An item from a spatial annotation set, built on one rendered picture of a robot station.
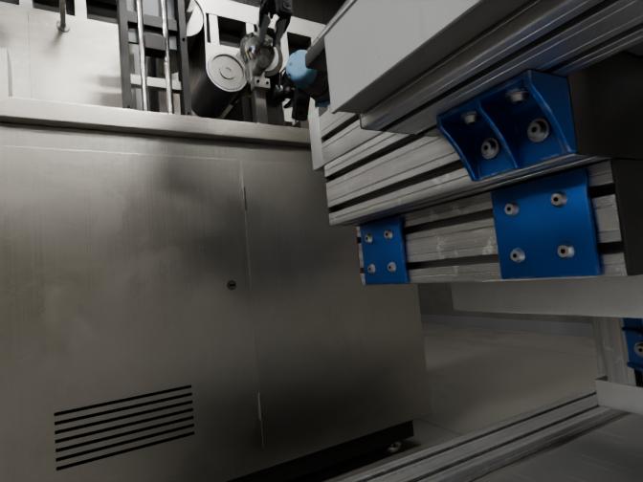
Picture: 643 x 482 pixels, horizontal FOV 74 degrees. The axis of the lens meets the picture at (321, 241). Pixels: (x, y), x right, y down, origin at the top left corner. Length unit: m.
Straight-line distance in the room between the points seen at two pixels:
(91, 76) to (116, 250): 0.87
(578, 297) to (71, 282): 0.83
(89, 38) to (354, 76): 1.47
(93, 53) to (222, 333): 1.11
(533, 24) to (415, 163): 0.22
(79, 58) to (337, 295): 1.16
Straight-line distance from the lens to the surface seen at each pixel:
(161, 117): 1.00
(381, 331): 1.20
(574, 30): 0.30
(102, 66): 1.72
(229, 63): 1.45
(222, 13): 1.95
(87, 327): 0.95
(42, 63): 1.71
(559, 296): 0.52
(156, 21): 1.31
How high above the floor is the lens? 0.53
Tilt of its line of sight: 4 degrees up
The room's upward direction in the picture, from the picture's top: 5 degrees counter-clockwise
